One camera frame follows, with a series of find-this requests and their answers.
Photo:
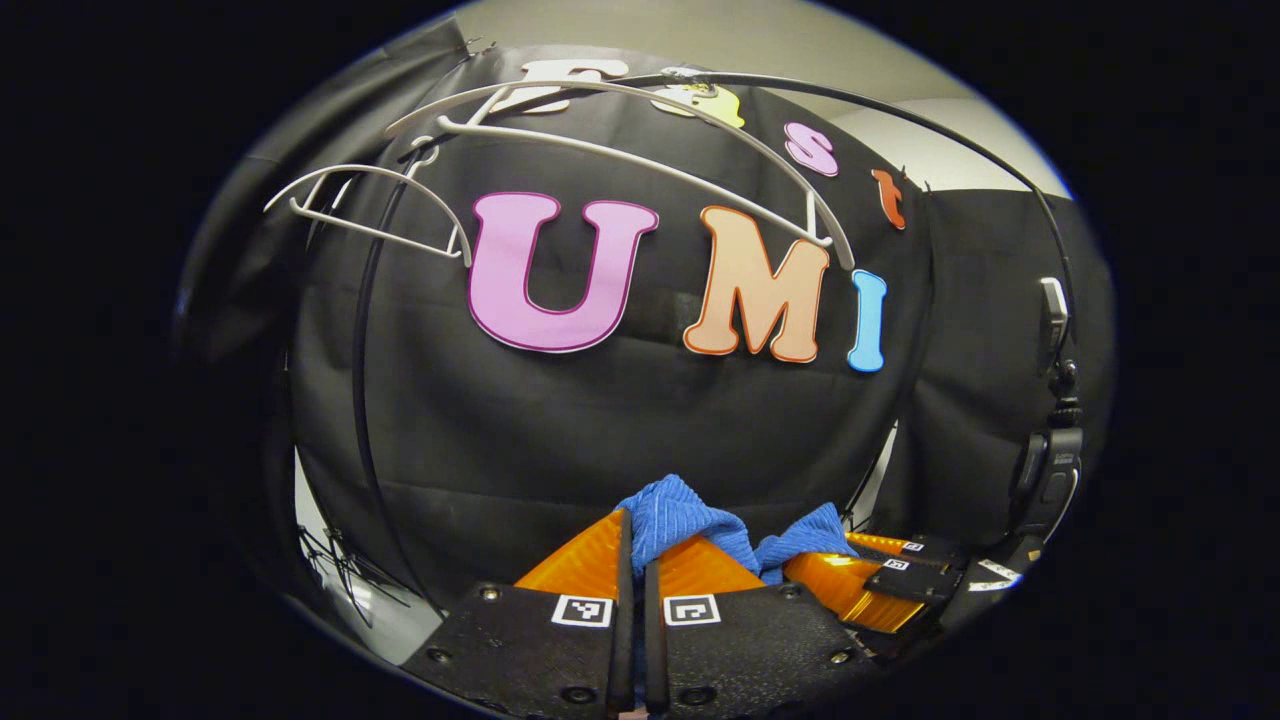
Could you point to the black metal clothes rack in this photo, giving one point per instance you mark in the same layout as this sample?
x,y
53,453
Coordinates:
x,y
358,400

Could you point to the clear tape wrap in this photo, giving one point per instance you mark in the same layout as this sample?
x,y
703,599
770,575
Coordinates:
x,y
690,78

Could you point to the white plastic hanger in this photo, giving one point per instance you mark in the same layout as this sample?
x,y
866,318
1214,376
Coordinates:
x,y
466,252

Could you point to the white hanger with taped hook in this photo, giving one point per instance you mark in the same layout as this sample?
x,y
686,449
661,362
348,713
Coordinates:
x,y
840,245

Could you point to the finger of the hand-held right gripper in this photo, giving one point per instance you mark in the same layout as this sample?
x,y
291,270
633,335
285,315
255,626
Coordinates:
x,y
850,590
930,553

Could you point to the black backdrop cloth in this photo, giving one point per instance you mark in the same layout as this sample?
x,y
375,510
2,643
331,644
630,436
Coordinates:
x,y
600,430

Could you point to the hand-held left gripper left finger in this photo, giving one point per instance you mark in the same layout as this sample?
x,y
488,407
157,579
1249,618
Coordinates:
x,y
530,650

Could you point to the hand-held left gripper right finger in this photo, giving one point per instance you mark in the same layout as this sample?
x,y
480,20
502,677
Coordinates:
x,y
740,650

